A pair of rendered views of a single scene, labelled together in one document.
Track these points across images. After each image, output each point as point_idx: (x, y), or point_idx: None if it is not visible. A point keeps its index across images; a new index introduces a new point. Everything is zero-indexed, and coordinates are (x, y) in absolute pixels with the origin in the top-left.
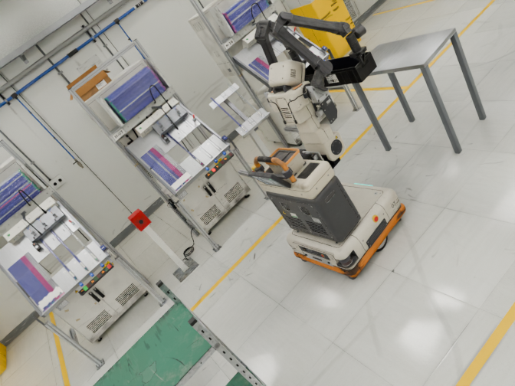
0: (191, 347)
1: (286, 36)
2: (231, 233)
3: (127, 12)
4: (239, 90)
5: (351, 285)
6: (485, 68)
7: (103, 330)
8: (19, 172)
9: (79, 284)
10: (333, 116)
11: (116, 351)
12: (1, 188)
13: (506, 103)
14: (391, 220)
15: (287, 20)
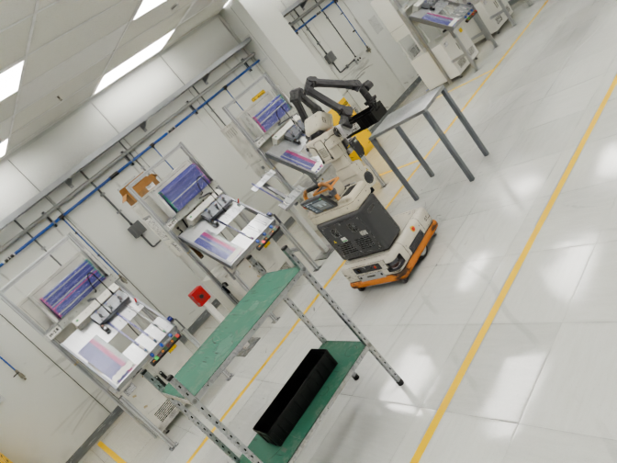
0: (285, 278)
1: (314, 93)
2: (286, 305)
3: (161, 137)
4: (271, 200)
5: (404, 287)
6: (483, 126)
7: (170, 419)
8: (86, 260)
9: (150, 355)
10: (361, 152)
11: (188, 430)
12: (70, 276)
13: (502, 141)
14: (427, 231)
15: (312, 84)
